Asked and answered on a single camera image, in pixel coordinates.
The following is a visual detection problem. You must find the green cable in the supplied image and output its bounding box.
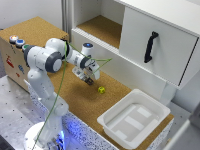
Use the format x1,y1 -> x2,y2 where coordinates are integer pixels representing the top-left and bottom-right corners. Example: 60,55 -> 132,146
31,39 -> 113,150

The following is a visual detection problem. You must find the white plastic box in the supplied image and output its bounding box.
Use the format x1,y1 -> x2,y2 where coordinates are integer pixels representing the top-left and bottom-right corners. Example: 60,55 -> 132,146
96,88 -> 172,150

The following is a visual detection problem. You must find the black door handle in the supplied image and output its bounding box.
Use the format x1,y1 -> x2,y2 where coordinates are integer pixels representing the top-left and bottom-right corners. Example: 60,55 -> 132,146
143,31 -> 160,64

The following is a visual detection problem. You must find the red button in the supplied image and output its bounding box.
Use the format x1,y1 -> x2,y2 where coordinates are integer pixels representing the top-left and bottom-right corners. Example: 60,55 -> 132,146
9,35 -> 19,45

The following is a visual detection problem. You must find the white cabinet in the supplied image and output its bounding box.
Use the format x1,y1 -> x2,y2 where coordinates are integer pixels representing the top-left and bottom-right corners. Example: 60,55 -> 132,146
61,0 -> 200,107

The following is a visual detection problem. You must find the green button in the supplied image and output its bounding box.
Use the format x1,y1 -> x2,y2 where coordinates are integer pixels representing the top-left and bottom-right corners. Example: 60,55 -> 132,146
21,44 -> 30,52

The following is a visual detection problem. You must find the blue button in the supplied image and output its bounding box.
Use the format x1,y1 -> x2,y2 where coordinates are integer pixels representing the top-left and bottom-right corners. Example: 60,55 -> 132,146
15,38 -> 26,48

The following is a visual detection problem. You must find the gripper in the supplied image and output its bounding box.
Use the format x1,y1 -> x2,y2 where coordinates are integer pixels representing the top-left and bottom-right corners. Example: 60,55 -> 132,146
72,61 -> 101,83

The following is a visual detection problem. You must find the yellow block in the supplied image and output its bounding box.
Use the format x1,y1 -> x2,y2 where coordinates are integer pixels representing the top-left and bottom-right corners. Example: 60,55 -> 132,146
97,86 -> 106,95

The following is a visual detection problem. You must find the white sliding door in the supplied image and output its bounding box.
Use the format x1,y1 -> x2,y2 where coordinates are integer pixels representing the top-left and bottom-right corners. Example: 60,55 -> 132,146
118,5 -> 200,87

